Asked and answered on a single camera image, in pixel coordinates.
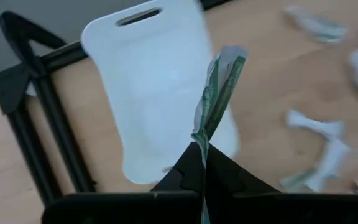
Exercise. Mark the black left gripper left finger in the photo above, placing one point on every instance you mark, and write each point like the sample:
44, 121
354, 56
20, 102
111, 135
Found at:
166, 205

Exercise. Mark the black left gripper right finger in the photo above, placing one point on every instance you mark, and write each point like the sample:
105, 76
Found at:
259, 208

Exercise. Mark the white packet green print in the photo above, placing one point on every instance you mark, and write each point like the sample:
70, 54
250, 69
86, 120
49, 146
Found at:
219, 93

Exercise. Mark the white printed packet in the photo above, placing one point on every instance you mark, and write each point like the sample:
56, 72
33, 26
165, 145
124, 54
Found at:
315, 25
328, 161

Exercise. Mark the crumpled white printed packet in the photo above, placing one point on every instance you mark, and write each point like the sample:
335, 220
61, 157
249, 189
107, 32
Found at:
328, 161

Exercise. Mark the long crumpled white packet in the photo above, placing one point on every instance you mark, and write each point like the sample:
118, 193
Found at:
315, 123

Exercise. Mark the white plastic bin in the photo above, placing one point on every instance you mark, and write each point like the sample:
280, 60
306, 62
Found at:
154, 93

